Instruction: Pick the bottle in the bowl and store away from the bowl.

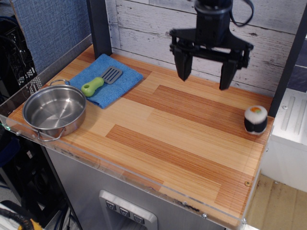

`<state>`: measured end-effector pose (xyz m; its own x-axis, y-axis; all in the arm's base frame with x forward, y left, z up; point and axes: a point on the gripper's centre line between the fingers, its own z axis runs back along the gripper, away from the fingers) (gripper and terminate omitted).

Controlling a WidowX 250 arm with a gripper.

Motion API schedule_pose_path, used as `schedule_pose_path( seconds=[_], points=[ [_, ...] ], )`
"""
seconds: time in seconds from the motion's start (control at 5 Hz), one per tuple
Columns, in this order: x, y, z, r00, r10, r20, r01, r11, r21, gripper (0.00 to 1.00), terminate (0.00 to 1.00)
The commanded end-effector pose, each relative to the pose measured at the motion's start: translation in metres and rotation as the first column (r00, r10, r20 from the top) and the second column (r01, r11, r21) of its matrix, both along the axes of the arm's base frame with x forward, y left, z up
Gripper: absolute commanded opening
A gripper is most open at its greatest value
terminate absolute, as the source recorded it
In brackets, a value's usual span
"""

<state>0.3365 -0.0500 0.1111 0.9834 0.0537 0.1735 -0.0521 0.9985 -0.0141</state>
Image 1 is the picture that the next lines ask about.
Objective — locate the blue folded cloth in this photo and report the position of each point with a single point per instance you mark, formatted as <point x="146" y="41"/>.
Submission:
<point x="108" y="93"/>

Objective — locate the stainless steel bowl with handles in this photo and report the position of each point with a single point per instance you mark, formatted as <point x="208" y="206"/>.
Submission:
<point x="55" y="111"/>

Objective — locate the white ribbed appliance top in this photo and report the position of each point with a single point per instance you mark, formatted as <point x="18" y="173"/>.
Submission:
<point x="291" y="119"/>

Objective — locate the dark left frame post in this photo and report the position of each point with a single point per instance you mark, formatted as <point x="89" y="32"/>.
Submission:
<point x="99" y="27"/>

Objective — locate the dark right frame post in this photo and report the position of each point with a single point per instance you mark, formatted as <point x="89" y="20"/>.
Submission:
<point x="289" y="66"/>

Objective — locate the silver dispenser panel with buttons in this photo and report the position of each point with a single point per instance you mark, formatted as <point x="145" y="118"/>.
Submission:
<point x="121" y="214"/>

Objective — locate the dark frame post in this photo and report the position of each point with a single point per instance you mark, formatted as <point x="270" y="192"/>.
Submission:
<point x="99" y="27"/>
<point x="289" y="66"/>

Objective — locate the plush sushi roll toy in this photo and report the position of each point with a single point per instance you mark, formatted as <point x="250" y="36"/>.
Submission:
<point x="255" y="119"/>

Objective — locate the green handled grey spatula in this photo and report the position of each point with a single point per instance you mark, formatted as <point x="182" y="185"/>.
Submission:
<point x="109" y="76"/>

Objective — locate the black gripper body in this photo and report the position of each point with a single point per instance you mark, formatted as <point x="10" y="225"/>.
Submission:
<point x="211" y="38"/>

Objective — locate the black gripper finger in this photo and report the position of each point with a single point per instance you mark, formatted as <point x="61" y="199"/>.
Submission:
<point x="183" y="62"/>
<point x="228" y="71"/>

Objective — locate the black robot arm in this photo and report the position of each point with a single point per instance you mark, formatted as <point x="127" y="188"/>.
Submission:
<point x="213" y="3"/>

